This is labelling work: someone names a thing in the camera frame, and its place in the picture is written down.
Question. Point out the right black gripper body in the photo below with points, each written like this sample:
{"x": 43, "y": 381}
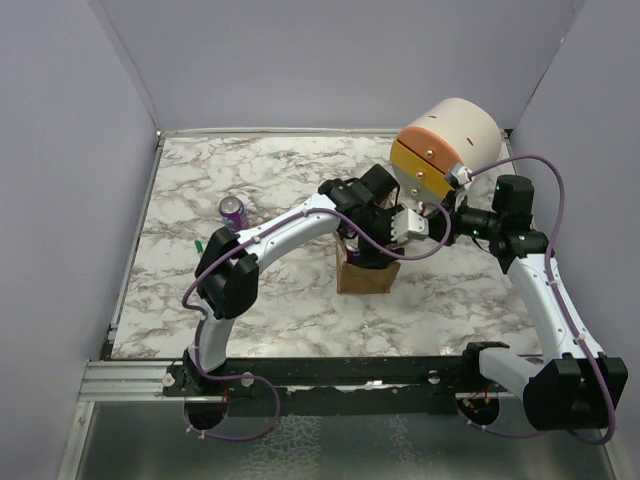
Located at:
{"x": 470, "y": 222}

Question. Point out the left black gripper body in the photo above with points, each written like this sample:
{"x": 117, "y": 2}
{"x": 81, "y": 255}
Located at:
{"x": 378, "y": 228}

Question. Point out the brown canvas tote bag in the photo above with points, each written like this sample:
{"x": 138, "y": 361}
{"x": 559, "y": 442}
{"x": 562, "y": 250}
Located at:
{"x": 355, "y": 280}

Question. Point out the purple Fanta can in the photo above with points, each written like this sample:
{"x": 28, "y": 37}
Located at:
{"x": 353, "y": 253}

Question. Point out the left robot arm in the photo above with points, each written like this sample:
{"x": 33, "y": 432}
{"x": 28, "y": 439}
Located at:
{"x": 226, "y": 278}

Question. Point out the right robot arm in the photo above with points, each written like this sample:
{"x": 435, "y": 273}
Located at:
{"x": 576, "y": 386}

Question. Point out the round drawer cabinet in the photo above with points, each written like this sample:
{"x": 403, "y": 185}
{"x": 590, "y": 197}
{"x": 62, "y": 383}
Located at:
{"x": 453, "y": 131}

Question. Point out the metal front plate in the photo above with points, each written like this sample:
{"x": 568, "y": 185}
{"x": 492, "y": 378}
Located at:
{"x": 124, "y": 428}

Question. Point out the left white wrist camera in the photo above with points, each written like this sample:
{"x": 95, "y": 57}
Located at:
{"x": 407, "y": 225}

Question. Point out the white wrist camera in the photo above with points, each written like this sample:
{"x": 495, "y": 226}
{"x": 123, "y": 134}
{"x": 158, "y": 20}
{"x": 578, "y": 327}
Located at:
{"x": 407, "y": 225}
{"x": 459, "y": 180}

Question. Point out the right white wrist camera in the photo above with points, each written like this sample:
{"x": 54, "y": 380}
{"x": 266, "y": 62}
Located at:
{"x": 459, "y": 180}

